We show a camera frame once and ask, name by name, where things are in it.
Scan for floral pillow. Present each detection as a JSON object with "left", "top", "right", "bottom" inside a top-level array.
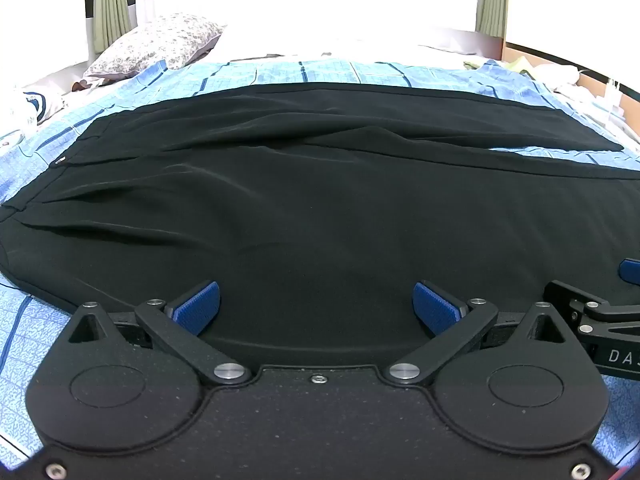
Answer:
[{"left": 82, "top": 12, "right": 227, "bottom": 81}]

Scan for wooden bed frame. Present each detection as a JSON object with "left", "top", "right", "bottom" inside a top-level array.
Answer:
[{"left": 502, "top": 42, "right": 640, "bottom": 98}]

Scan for white cloth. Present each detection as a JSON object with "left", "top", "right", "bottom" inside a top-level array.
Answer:
[{"left": 542, "top": 64, "right": 582, "bottom": 95}]

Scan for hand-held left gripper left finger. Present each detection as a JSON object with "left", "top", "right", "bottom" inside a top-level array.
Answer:
[{"left": 65, "top": 281, "right": 252, "bottom": 387}]

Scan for blue checked blanket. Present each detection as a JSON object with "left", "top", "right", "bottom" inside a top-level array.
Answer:
[{"left": 0, "top": 57, "right": 640, "bottom": 471}]

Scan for white pillow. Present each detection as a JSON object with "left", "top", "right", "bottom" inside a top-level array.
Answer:
[{"left": 200, "top": 22, "right": 331, "bottom": 63}]

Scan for black pants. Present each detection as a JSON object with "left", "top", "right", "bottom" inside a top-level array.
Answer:
[{"left": 0, "top": 82, "right": 640, "bottom": 368}]

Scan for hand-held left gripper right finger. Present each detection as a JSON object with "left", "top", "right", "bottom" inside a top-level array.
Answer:
[{"left": 385, "top": 281, "right": 581, "bottom": 387}]

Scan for green cloth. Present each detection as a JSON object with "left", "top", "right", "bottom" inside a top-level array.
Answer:
[{"left": 462, "top": 57, "right": 532, "bottom": 75}]

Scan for white printed cushion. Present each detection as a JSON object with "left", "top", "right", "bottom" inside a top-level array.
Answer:
[{"left": 0, "top": 86, "right": 67, "bottom": 132}]

